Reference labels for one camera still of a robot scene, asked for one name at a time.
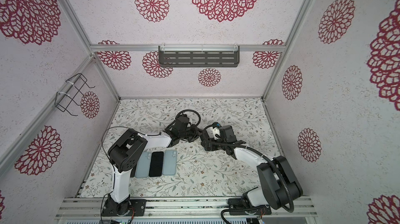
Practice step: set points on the grey slotted wall shelf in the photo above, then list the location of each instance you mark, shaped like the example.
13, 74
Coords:
198, 57

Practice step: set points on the black wire wall basket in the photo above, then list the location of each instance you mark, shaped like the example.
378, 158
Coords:
63, 100

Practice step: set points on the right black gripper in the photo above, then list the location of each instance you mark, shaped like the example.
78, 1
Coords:
210, 142

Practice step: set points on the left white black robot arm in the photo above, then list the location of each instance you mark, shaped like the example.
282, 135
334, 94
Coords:
125, 153

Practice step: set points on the black phone removed from case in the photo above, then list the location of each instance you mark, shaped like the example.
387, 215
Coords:
133, 172

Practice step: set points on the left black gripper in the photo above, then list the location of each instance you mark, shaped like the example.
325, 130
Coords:
197, 134

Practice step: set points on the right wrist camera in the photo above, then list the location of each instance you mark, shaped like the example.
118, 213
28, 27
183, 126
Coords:
216, 130

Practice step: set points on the black phone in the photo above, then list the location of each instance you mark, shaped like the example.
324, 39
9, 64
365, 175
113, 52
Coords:
156, 164

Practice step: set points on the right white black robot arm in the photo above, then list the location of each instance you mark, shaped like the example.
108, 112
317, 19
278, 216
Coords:
279, 186

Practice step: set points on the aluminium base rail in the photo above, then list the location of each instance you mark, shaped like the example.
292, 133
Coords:
175, 207

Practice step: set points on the light blue phone case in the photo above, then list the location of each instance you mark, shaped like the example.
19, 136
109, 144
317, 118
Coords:
170, 163
143, 165

